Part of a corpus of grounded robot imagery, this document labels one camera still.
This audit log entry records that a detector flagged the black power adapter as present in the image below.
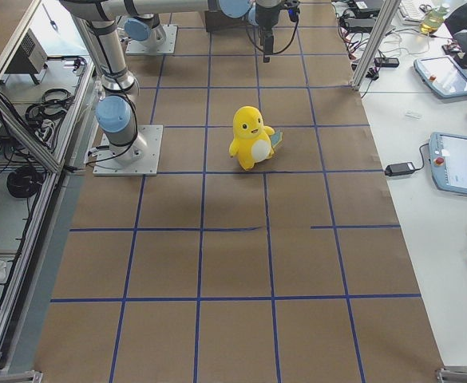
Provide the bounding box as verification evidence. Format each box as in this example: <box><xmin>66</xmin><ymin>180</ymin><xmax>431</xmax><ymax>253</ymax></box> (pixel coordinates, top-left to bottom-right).
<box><xmin>384</xmin><ymin>162</ymin><xmax>416</xmax><ymax>177</ymax></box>

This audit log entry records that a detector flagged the brown paper table cover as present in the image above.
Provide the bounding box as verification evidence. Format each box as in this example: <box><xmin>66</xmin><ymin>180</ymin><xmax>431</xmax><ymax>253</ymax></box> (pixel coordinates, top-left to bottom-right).
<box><xmin>34</xmin><ymin>1</ymin><xmax>441</xmax><ymax>382</ymax></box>

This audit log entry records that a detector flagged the yellow plush toy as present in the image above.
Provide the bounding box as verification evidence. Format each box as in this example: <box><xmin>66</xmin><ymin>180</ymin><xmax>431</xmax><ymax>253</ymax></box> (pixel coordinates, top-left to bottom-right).
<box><xmin>228</xmin><ymin>106</ymin><xmax>275</xmax><ymax>171</ymax></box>

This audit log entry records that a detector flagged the small black device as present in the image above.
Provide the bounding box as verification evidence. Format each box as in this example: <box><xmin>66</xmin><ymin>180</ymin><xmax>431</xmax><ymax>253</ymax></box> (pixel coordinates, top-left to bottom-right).
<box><xmin>374</xmin><ymin>57</ymin><xmax>400</xmax><ymax>68</ymax></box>

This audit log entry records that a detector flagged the aluminium frame post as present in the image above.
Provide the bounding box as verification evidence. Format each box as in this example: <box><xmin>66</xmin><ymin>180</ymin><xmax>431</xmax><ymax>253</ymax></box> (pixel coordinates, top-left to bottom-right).
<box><xmin>350</xmin><ymin>0</ymin><xmax>401</xmax><ymax>90</ymax></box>

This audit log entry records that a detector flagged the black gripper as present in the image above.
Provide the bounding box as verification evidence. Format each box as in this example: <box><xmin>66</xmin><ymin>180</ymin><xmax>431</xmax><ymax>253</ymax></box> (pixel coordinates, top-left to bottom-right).
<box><xmin>255</xmin><ymin>0</ymin><xmax>281</xmax><ymax>63</ymax></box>

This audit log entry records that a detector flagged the upper teach pendant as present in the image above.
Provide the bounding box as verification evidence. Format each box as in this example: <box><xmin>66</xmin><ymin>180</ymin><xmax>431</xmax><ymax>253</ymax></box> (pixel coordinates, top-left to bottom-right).
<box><xmin>414</xmin><ymin>56</ymin><xmax>467</xmax><ymax>99</ymax></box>

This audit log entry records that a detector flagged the grey control box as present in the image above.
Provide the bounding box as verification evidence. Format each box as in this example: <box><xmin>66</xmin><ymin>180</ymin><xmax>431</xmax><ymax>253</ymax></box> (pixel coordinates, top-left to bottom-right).
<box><xmin>5</xmin><ymin>29</ymin><xmax>48</xmax><ymax>85</ymax></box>

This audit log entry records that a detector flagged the yellow liquid bottle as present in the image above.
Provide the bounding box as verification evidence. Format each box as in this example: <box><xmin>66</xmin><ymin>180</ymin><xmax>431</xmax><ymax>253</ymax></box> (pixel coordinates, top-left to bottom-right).
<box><xmin>419</xmin><ymin>3</ymin><xmax>449</xmax><ymax>35</ymax></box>

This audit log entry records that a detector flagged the lower teach pendant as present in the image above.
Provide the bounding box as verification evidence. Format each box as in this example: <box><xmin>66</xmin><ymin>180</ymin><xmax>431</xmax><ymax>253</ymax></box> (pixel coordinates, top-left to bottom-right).
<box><xmin>429</xmin><ymin>132</ymin><xmax>467</xmax><ymax>195</ymax></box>

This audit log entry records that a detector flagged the aluminium frame left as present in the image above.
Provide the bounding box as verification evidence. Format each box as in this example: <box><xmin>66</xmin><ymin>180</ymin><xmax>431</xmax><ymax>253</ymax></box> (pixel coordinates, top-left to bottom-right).
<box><xmin>0</xmin><ymin>1</ymin><xmax>95</xmax><ymax>369</ymax></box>

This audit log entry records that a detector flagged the teach pendant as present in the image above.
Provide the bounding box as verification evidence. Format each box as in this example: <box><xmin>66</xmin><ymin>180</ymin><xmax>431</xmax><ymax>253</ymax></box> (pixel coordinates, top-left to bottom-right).
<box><xmin>414</xmin><ymin>56</ymin><xmax>467</xmax><ymax>99</ymax></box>
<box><xmin>429</xmin><ymin>132</ymin><xmax>467</xmax><ymax>195</ymax></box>

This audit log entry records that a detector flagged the coiled black cable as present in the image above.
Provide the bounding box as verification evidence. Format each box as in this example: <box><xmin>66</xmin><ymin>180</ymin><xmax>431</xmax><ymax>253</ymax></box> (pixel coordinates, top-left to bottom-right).
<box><xmin>6</xmin><ymin>164</ymin><xmax>45</xmax><ymax>199</ymax></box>

